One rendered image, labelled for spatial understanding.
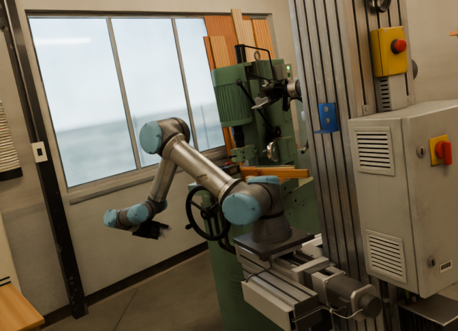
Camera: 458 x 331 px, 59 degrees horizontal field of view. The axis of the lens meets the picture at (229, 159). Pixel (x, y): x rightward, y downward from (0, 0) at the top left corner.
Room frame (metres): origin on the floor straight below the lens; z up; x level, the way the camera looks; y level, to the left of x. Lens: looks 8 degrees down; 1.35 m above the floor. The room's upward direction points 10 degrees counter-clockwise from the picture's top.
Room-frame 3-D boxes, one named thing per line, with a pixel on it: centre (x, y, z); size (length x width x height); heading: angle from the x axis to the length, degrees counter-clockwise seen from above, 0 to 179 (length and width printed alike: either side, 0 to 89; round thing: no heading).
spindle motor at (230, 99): (2.21, -0.07, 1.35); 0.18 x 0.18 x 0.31
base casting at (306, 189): (2.30, -0.15, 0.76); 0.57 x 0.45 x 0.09; 139
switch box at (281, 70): (2.36, -0.39, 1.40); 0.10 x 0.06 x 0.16; 139
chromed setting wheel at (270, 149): (2.22, -0.25, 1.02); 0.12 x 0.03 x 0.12; 139
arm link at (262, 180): (1.45, -0.11, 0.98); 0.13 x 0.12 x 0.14; 147
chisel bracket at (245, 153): (2.22, -0.09, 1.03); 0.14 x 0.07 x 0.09; 139
